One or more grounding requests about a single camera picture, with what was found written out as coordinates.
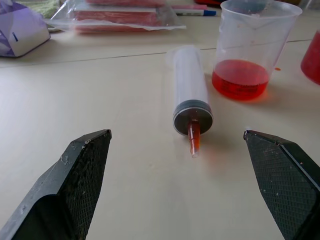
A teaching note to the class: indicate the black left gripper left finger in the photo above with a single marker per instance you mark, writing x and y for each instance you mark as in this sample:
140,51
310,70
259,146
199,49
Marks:
72,182

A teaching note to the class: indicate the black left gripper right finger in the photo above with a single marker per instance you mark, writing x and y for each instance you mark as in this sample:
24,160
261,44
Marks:
282,180

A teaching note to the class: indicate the red container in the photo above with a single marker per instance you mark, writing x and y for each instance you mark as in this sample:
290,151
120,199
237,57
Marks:
312,60

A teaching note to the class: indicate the clear plastic syringe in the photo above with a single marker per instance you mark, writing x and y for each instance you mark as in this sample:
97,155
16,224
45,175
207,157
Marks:
190,87

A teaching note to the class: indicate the clear beaker with red liquid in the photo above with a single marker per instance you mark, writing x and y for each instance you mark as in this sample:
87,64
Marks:
247,50

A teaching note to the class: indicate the purple and white box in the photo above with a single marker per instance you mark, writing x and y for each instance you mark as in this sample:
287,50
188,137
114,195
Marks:
18,30

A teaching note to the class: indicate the clear bag of red items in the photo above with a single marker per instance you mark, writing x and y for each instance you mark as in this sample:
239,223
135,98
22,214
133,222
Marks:
117,16

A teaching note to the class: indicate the green towel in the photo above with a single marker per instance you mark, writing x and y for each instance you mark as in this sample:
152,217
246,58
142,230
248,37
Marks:
42,6

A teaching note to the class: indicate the blue and white marker pen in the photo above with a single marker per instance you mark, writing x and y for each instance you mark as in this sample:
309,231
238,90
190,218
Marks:
197,11

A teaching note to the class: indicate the pink marker pen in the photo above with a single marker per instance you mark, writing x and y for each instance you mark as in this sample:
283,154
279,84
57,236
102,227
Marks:
188,6

